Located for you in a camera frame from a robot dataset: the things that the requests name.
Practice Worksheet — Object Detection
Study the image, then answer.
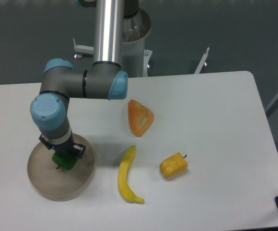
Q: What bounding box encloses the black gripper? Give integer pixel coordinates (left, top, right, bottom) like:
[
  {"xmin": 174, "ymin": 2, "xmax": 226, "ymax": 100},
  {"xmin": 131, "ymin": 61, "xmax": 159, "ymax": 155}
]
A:
[{"xmin": 39, "ymin": 134, "xmax": 85, "ymax": 159}]

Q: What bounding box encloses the green toy pepper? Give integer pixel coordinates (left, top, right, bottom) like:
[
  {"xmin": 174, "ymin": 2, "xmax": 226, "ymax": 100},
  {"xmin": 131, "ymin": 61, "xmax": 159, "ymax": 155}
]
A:
[{"xmin": 52, "ymin": 152, "xmax": 78, "ymax": 170}]

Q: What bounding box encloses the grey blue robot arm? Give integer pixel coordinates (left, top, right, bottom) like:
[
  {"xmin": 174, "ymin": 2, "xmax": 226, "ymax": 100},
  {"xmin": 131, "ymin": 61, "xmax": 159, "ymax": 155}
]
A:
[{"xmin": 30, "ymin": 0, "xmax": 139, "ymax": 158}]

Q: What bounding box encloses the beige round plate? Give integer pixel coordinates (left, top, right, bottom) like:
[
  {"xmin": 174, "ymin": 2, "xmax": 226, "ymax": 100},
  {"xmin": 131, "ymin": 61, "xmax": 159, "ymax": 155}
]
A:
[{"xmin": 27, "ymin": 134, "xmax": 95, "ymax": 201}]

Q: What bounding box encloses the yellow toy pepper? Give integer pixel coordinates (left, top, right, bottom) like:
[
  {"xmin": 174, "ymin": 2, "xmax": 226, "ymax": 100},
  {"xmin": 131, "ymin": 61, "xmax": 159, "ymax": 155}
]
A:
[{"xmin": 159, "ymin": 153, "xmax": 188, "ymax": 178}]

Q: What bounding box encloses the yellow toy banana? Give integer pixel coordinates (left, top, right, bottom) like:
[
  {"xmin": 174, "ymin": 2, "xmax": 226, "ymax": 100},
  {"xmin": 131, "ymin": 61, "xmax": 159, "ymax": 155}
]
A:
[{"xmin": 118, "ymin": 145, "xmax": 145, "ymax": 205}]

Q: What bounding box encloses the orange toy fruit slice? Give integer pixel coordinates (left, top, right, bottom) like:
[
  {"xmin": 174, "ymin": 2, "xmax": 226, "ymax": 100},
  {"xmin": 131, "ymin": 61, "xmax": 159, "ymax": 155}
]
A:
[{"xmin": 128, "ymin": 99, "xmax": 154, "ymax": 137}]

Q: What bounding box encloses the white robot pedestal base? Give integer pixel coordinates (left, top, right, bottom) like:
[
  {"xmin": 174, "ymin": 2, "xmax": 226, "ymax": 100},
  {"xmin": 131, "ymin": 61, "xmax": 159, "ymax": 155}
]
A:
[{"xmin": 71, "ymin": 8, "xmax": 211, "ymax": 78}]

